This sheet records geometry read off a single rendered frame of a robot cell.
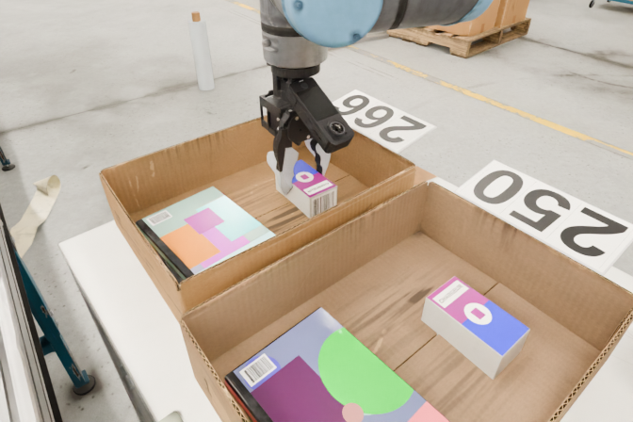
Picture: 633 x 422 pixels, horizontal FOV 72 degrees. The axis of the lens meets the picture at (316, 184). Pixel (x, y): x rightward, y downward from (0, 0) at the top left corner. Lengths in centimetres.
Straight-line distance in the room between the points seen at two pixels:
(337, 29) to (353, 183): 37
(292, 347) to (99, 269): 32
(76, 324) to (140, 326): 110
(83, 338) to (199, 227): 104
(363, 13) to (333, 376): 36
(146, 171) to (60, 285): 116
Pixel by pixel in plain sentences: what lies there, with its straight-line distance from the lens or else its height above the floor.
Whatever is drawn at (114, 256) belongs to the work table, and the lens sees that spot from 71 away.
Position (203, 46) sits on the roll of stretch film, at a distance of 306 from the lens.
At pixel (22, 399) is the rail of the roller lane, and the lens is 61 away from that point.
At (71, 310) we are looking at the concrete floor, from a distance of 175.
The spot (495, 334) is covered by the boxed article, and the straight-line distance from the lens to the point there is 53.
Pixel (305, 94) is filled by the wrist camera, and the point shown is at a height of 95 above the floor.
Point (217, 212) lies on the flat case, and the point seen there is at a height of 78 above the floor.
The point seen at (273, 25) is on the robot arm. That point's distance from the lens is 59.
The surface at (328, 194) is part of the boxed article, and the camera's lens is 69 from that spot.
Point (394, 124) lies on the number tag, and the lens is 75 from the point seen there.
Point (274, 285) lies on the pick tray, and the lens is 52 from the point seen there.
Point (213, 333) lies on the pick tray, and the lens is 51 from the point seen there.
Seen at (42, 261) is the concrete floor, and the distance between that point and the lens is 199.
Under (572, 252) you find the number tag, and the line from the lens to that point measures 58.
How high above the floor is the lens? 120
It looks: 35 degrees down
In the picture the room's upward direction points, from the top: straight up
